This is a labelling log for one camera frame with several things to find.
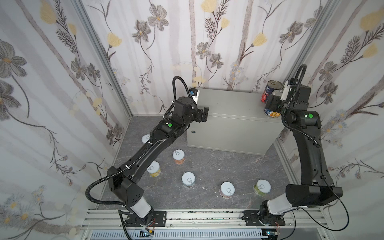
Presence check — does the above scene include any red and navy tall can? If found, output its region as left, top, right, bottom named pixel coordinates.
left=261, top=80, right=283, bottom=103

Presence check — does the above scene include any grey-label small can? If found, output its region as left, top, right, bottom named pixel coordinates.
left=182, top=172, right=196, bottom=188

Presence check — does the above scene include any blue soup can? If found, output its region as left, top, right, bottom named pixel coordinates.
left=264, top=103, right=282, bottom=118

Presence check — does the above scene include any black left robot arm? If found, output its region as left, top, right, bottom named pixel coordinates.
left=85, top=76, right=209, bottom=226

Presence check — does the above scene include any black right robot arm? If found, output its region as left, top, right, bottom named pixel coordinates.
left=258, top=64, right=343, bottom=226

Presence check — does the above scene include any grey metal cabinet box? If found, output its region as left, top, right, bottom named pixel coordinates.
left=187, top=89, right=284, bottom=156

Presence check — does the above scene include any orange small can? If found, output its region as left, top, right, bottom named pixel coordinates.
left=173, top=150, right=185, bottom=165

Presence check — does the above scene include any pink small can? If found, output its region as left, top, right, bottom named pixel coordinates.
left=142, top=134, right=150, bottom=144

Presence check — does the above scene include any yellow small can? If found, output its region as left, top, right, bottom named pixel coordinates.
left=147, top=161, right=162, bottom=178

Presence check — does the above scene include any brown-label small can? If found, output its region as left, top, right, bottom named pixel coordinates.
left=220, top=182, right=235, bottom=199

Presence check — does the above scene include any green small can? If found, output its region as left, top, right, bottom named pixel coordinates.
left=254, top=179, right=272, bottom=197

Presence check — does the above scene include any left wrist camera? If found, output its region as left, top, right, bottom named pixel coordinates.
left=189, top=88, right=200, bottom=104

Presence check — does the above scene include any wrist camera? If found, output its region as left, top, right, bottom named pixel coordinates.
left=281, top=78, right=296, bottom=101
left=189, top=88, right=200, bottom=104

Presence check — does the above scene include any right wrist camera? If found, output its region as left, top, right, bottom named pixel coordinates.
left=281, top=78, right=296, bottom=101

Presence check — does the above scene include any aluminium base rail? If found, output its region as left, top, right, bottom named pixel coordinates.
left=80, top=209, right=331, bottom=240

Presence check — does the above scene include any white slotted cable duct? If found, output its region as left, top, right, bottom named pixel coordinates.
left=89, top=229, right=269, bottom=240

